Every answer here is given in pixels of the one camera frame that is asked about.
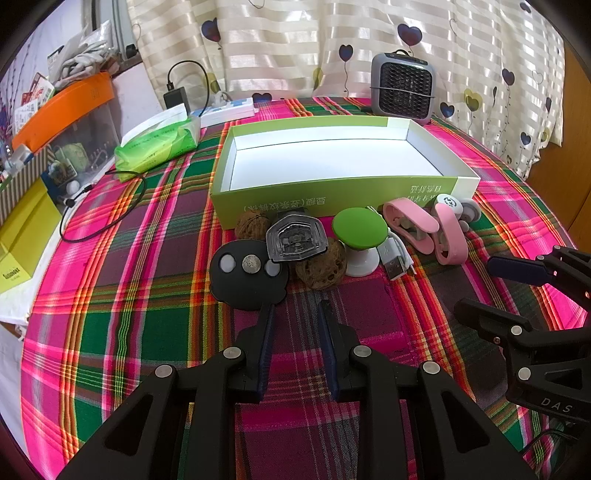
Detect white usb cable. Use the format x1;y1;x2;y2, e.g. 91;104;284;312
376;231;419;281

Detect green cardboard box white inside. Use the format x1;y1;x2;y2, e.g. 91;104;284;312
210;115;481;230

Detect green tissue pack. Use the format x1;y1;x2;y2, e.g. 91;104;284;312
114;104;202;172

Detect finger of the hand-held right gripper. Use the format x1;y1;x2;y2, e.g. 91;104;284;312
487;246;591;324
454;298;591;366

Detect pink folding clip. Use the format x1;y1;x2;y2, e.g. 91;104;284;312
382;198;439;254

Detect colourful paper packets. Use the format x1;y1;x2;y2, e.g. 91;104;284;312
14;76;57;134

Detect grey small heater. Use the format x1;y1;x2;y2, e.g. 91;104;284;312
370;50;437;121

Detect white round patterned cap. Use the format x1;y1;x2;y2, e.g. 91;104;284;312
433;193;464;217

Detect black adapter cable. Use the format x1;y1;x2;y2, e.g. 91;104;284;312
165;60;208;116

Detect black light clear lens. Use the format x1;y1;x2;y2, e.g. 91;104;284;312
265;208;329;264

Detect brown wooden cabinet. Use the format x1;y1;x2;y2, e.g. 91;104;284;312
526;41;591;250

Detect white blue power strip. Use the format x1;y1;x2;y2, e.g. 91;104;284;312
198;96;258;127

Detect black round button disc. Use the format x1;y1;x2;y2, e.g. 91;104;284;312
210;240;291;311

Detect thin black cable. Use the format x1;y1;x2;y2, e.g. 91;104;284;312
59;168;148;243

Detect large brown walnut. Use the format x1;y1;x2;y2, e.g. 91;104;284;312
295;242;348;291

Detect black power adapter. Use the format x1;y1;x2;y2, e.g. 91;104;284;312
163;88;188;112

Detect small brown walnut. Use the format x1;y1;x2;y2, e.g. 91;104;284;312
235;210;271;241

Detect pink clip with grey roller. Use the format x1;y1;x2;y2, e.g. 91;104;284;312
431;198;481;265

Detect green topped white spool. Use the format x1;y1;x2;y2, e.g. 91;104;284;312
331;208;389;278

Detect striped cardboard box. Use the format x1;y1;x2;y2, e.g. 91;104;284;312
0;150;54;222

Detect cream striped heart curtain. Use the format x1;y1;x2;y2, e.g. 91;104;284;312
127;0;566;167

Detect white cloth bundle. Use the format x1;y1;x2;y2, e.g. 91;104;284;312
48;25;114;86

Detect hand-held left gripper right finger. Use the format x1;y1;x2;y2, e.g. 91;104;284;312
318;299;539;480

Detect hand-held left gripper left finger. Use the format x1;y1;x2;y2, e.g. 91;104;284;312
60;301;278;480

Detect clear storage box orange lid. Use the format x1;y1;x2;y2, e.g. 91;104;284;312
11;73;118;204

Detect yellow cardboard box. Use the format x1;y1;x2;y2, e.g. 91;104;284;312
0;178;63;296

